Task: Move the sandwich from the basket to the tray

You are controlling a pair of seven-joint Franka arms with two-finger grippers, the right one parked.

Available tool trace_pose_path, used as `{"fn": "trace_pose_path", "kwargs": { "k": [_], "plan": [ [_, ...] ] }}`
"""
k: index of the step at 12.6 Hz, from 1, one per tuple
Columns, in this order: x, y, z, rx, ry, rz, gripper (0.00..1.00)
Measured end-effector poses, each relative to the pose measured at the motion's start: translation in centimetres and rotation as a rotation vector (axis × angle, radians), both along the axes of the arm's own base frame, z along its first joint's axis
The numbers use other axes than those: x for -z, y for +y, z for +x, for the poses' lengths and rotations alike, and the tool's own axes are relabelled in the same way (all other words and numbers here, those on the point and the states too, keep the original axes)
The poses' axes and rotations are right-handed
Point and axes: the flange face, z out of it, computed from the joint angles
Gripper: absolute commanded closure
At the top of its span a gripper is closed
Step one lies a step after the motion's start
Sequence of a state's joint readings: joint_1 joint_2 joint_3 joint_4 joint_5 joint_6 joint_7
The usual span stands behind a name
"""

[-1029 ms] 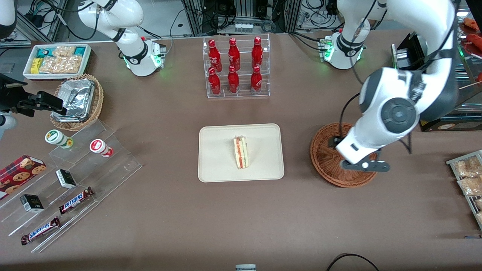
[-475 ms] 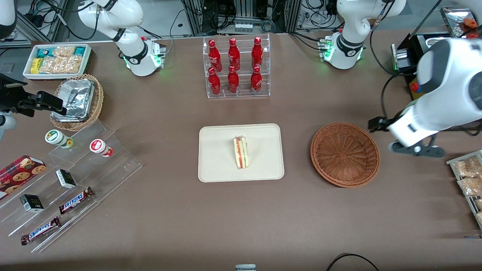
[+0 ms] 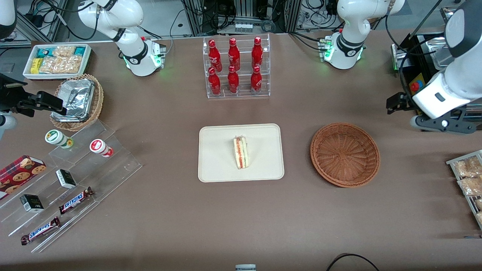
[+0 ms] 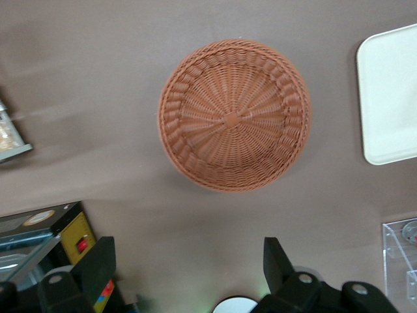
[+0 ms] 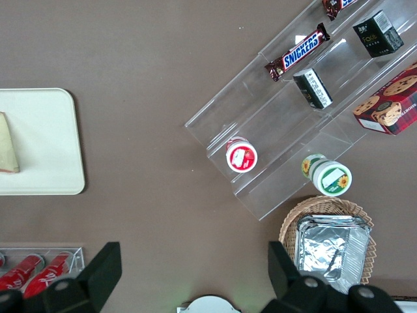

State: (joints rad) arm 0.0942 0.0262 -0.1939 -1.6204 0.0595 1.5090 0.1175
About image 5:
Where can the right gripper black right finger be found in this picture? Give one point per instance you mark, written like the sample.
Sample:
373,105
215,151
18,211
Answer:
293,293

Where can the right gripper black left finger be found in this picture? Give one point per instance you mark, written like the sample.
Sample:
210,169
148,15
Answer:
94,280

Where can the triangle sandwich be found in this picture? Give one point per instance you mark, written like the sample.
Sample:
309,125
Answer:
8,146

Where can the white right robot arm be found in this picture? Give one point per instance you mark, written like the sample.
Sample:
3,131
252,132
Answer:
207,306

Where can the light tan wicker basket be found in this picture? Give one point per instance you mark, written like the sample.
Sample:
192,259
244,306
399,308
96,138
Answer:
293,218

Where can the cream plastic tray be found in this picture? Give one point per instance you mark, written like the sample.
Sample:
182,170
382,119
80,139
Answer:
45,140

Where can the clear acrylic bottle rack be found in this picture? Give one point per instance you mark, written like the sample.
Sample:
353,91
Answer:
76,257

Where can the red cola bottle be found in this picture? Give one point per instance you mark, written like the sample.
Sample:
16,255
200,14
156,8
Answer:
49,274
16,277

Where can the aluminium foil container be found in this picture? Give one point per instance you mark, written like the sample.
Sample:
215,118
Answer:
325,251

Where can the green lid yogurt cup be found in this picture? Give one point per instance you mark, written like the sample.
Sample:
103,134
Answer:
330,177

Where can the red lid yogurt cup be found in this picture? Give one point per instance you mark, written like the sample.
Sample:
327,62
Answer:
242,156

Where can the clear acrylic stepped display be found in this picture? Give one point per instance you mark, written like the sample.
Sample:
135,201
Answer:
277,137

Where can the small black carton box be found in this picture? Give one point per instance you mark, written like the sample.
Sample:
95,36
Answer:
378,36
312,89

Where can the red plaid cookie box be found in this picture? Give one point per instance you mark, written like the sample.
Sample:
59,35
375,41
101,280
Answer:
391,104

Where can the Snickers chocolate bar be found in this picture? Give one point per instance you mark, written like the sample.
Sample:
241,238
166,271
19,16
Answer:
342,6
298,52

